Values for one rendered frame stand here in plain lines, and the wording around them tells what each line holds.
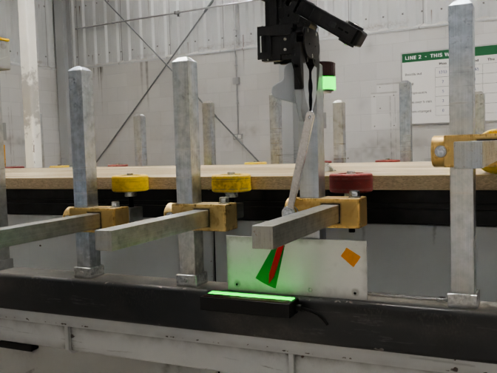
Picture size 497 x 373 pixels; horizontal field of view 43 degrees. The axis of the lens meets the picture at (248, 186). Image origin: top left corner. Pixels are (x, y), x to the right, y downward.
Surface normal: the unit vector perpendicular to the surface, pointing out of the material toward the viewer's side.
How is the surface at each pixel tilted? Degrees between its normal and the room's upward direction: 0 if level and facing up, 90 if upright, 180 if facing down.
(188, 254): 90
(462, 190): 90
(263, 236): 90
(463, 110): 90
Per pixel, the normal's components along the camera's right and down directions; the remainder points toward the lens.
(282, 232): 0.90, 0.00
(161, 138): -0.50, 0.07
